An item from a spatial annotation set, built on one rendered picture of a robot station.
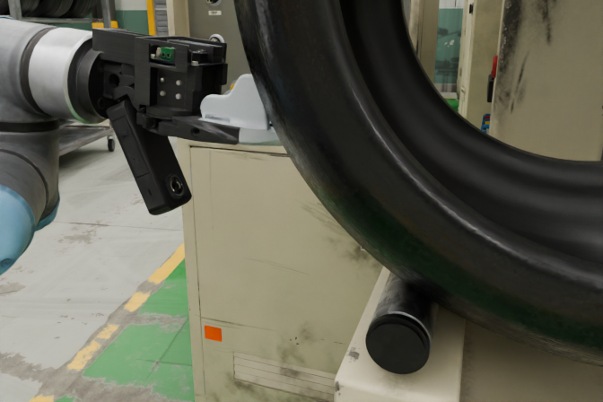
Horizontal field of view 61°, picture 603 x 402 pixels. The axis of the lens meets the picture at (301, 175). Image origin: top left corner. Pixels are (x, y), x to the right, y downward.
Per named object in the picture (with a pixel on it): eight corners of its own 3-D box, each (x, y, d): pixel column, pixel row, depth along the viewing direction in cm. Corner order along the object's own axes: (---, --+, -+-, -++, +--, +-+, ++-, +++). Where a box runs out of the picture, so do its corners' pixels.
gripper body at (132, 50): (193, 47, 41) (73, 28, 45) (187, 147, 44) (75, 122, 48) (235, 44, 48) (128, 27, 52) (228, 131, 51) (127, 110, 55)
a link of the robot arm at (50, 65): (30, 125, 49) (100, 109, 57) (72, 134, 47) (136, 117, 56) (25, 27, 46) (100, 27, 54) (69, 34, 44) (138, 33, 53)
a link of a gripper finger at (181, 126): (231, 131, 42) (140, 111, 44) (230, 149, 42) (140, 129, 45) (255, 121, 46) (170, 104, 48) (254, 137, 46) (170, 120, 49)
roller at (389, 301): (463, 203, 66) (432, 216, 68) (446, 172, 65) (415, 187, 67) (442, 366, 34) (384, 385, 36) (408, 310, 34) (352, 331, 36)
